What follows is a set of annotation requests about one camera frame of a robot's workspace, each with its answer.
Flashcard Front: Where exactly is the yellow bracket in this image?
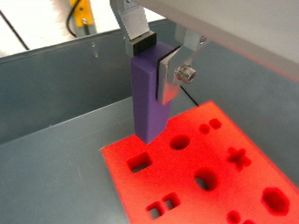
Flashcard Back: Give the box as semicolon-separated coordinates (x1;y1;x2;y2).
70;0;94;27

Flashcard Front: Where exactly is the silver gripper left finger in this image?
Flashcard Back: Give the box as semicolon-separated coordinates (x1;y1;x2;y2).
110;0;156;57

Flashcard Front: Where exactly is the black cable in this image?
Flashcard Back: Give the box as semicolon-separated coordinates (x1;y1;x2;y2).
0;10;32;51

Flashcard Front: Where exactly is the orange shape sorting board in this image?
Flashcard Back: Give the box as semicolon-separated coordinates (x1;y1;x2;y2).
102;102;299;224

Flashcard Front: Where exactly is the purple rectangular block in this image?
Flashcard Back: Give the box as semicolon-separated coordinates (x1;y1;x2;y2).
131;42;174;144

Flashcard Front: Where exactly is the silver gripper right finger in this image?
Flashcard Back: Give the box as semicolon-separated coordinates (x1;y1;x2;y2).
156;25;210;105

